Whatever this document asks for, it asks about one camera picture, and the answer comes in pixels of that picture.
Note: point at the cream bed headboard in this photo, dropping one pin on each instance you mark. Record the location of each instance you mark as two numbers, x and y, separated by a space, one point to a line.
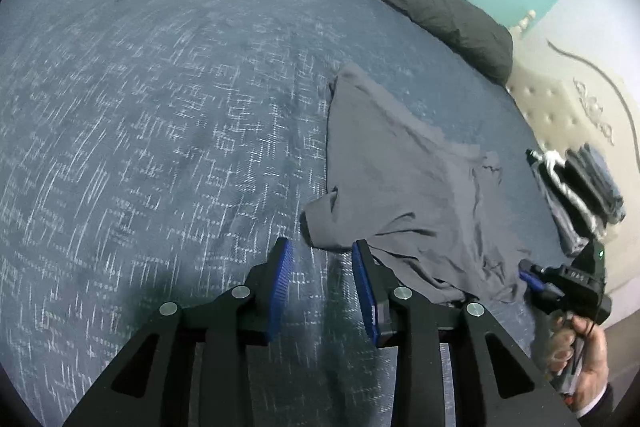
550 107

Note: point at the stack of clothes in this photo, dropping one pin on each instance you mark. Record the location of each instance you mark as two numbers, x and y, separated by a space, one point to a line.
595 187

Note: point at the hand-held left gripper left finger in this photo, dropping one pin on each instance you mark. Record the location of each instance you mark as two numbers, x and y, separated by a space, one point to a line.
280 282

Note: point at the person's right forearm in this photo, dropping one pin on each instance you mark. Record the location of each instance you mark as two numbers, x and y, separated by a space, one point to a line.
600 409

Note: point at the person's right hand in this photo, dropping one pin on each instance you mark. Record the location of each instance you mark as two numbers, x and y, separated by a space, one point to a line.
595 357

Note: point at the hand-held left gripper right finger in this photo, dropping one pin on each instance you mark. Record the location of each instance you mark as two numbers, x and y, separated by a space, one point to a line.
364 292

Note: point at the grey underwear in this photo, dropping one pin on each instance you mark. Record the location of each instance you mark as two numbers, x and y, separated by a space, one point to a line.
425 197

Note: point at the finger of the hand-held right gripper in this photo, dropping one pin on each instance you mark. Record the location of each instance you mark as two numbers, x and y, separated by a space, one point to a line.
532 277

